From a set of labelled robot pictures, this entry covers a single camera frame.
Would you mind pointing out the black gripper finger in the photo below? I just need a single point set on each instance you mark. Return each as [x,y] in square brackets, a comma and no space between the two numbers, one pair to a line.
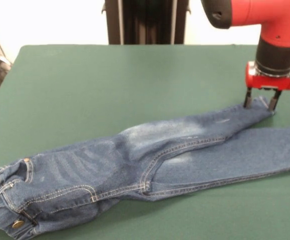
[248,98]
[275,100]

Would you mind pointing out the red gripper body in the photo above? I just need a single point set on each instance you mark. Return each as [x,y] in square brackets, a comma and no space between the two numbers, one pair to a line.
[270,82]

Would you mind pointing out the blue denim jeans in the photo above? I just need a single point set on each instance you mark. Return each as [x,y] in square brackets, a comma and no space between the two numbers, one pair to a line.
[134,160]

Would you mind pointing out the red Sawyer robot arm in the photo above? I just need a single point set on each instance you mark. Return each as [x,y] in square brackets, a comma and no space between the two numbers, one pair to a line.
[277,30]

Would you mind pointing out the dark green table cloth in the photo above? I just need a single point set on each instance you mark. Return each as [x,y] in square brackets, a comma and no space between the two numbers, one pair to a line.
[109,80]

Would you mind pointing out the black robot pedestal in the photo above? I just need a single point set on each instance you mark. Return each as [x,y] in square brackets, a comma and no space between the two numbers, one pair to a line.
[144,25]

